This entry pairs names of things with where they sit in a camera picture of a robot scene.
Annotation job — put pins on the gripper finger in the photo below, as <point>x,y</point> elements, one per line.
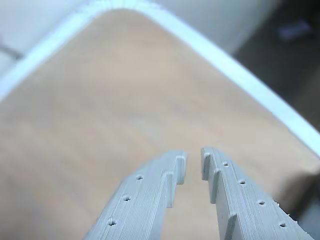
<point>245,207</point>
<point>140,207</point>

